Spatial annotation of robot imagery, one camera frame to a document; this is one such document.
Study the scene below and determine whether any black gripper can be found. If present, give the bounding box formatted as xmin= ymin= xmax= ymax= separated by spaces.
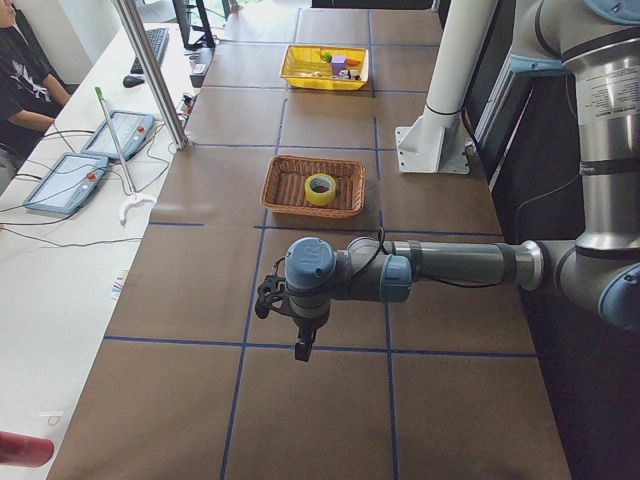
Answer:
xmin=293 ymin=314 xmax=329 ymax=362

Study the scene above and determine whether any yellow packing tape roll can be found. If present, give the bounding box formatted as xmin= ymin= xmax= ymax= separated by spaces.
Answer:
xmin=304 ymin=173 xmax=337 ymax=207

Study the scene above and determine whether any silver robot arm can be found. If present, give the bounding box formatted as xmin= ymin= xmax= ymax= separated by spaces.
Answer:
xmin=255 ymin=1 xmax=639 ymax=361

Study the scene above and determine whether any brown wicker basket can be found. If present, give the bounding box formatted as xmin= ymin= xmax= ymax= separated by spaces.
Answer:
xmin=261 ymin=155 xmax=366 ymax=219

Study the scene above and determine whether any yellow woven plastic basket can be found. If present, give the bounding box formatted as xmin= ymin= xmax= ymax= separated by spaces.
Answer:
xmin=280 ymin=45 xmax=369 ymax=91

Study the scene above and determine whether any white reacher grabber stick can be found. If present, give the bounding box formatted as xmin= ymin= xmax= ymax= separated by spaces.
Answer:
xmin=95 ymin=86 xmax=157 ymax=226

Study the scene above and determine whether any panda figurine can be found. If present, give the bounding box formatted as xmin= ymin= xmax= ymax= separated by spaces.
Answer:
xmin=332 ymin=70 xmax=352 ymax=80

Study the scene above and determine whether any far teach pendant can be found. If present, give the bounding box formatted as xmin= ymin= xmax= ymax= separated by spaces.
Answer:
xmin=81 ymin=110 xmax=155 ymax=162

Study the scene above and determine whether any teach pendant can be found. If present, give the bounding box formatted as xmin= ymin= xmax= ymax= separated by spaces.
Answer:
xmin=23 ymin=153 xmax=109 ymax=214
xmin=81 ymin=110 xmax=155 ymax=162

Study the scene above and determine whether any purple foam cube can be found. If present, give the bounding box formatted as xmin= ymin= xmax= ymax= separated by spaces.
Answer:
xmin=330 ymin=55 xmax=348 ymax=75

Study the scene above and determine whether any near teach pendant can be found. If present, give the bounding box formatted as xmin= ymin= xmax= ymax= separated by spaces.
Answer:
xmin=23 ymin=153 xmax=109 ymax=214

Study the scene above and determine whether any orange toy carrot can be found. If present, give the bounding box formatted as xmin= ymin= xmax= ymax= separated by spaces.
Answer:
xmin=320 ymin=52 xmax=360 ymax=67

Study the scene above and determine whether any red cylinder object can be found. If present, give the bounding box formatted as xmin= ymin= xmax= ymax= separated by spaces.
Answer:
xmin=0 ymin=431 xmax=54 ymax=468

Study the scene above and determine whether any black computer mouse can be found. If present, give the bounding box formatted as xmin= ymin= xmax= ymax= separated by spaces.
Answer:
xmin=122 ymin=74 xmax=145 ymax=89

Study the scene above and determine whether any black monitor stand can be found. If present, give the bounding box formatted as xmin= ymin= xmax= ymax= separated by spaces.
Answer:
xmin=172 ymin=0 xmax=216 ymax=51

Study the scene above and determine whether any black keyboard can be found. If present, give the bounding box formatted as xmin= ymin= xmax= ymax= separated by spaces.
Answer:
xmin=130 ymin=27 xmax=170 ymax=75

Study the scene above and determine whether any seated person in black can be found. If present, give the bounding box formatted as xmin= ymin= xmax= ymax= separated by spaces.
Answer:
xmin=1 ymin=1 xmax=70 ymax=163

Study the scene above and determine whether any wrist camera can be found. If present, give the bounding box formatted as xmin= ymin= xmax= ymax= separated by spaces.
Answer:
xmin=254 ymin=257 xmax=288 ymax=319

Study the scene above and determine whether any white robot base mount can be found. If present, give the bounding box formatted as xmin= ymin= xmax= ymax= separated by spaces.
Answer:
xmin=395 ymin=0 xmax=498 ymax=174

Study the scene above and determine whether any aluminium frame post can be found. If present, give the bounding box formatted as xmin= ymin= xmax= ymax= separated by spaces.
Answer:
xmin=113 ymin=0 xmax=188 ymax=150

